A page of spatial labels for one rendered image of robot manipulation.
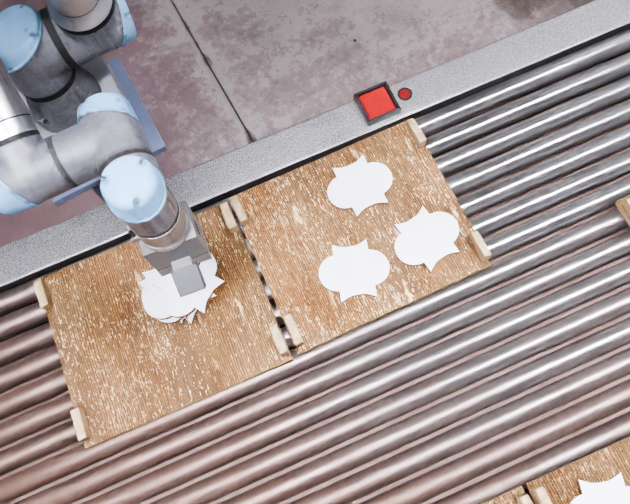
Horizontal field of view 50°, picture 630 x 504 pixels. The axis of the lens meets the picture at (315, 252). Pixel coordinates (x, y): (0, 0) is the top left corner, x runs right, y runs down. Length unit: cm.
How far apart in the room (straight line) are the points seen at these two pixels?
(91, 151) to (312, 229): 54
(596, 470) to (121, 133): 95
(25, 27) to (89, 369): 63
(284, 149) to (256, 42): 132
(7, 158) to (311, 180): 63
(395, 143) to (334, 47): 131
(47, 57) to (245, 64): 140
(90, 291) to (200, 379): 29
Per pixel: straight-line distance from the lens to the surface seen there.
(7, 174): 97
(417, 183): 138
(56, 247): 148
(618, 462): 133
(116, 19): 135
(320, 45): 269
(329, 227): 134
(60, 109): 146
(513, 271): 136
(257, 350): 128
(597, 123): 153
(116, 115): 95
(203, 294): 126
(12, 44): 136
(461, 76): 153
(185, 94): 265
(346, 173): 137
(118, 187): 87
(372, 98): 147
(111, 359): 135
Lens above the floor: 219
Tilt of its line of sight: 71 degrees down
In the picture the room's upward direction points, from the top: 12 degrees counter-clockwise
